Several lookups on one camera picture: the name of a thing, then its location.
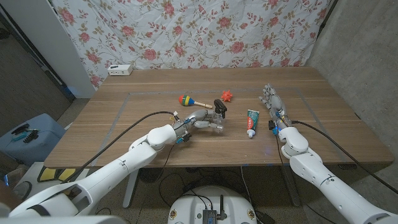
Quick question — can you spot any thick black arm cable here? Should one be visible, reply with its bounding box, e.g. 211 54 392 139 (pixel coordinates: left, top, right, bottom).
63 110 178 183
291 119 398 194

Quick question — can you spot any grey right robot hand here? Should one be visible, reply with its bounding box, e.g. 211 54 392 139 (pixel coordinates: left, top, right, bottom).
258 83 293 128

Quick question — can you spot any grey shoe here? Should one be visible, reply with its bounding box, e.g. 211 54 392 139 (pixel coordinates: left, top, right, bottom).
12 180 32 202

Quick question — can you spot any teal handled tool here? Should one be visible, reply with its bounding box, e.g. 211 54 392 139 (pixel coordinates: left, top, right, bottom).
11 129 40 142

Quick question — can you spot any striped wooden maraca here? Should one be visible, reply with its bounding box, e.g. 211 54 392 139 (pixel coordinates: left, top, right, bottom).
178 94 214 110

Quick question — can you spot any clear plastic dispenser bottle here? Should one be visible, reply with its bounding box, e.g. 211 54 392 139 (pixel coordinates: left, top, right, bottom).
211 112 225 134

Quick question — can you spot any white power strip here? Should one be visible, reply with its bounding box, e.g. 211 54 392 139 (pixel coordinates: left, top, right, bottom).
107 64 134 77

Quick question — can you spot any black comb tool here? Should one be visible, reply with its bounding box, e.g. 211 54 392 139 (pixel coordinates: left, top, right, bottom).
23 129 40 144

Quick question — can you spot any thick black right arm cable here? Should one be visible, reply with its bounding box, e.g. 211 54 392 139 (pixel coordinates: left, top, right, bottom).
291 119 398 194

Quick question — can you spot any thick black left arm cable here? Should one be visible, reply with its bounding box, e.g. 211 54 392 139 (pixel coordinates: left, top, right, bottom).
63 110 178 183

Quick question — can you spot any black spray cap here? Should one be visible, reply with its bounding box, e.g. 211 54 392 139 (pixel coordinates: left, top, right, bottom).
213 98 228 119

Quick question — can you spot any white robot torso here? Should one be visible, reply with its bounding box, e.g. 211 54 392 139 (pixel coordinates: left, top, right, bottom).
167 185 258 224

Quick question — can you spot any metal table leg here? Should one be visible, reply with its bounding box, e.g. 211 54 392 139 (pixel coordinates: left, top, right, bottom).
122 169 140 209
279 164 302 208

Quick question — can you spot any yellow black floor mat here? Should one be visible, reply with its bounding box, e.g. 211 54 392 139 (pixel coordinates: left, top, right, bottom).
37 167 77 183

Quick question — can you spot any blue storage bin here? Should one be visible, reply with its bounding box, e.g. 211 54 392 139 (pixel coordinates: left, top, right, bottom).
0 113 67 166

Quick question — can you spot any toothpaste tube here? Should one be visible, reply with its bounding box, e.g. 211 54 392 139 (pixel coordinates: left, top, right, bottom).
246 109 260 139

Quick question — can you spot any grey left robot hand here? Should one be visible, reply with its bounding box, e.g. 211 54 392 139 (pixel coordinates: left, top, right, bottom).
172 108 225 138

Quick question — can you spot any black clamp tool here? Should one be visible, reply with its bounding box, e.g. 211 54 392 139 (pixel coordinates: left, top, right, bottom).
11 123 30 135

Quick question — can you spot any floral backdrop cloth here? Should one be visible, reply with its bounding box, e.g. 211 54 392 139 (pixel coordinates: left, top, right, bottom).
51 0 330 90

